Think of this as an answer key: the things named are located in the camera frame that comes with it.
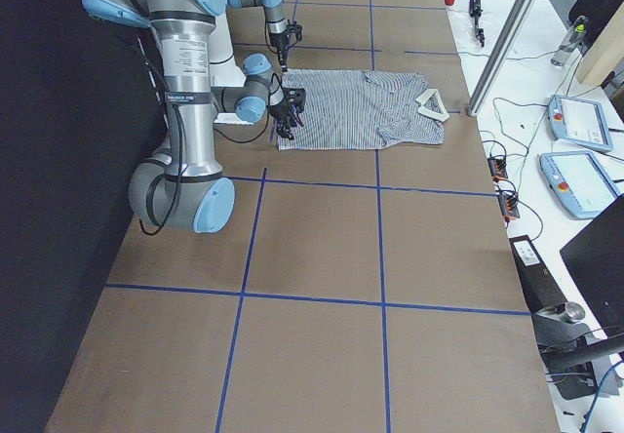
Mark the clear water bottle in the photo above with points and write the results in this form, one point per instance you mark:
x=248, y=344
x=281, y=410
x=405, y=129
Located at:
x=572, y=40

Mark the teach pendant tablet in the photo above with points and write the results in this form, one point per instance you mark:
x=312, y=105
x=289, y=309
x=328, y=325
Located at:
x=579, y=121
x=579, y=181

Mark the black camera tripod head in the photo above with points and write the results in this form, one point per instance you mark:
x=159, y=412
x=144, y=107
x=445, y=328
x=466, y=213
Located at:
x=475, y=12

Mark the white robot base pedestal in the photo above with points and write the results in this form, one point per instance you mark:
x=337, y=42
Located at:
x=224, y=70

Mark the navy white striped polo shirt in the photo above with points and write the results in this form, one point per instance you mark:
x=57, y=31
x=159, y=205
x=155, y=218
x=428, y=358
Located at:
x=364, y=110

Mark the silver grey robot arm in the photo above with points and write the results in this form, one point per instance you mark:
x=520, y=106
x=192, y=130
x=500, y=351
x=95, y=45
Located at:
x=274, y=11
x=181, y=184

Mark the black orange connector strip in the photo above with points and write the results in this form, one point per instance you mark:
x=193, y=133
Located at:
x=506, y=192

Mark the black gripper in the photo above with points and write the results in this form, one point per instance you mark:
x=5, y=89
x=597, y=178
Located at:
x=282, y=111
x=282, y=47

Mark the black monitor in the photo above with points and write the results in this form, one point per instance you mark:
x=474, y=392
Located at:
x=594, y=261

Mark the upper teach pendant tablet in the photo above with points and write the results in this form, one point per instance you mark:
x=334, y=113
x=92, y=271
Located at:
x=579, y=121

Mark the lower teach pendant tablet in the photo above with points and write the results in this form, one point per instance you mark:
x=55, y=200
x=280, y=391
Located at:
x=579, y=181

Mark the brown paper table cover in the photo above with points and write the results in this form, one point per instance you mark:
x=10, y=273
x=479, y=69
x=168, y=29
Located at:
x=351, y=291

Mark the aluminium profile post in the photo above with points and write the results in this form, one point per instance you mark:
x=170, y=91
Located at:
x=499, y=54

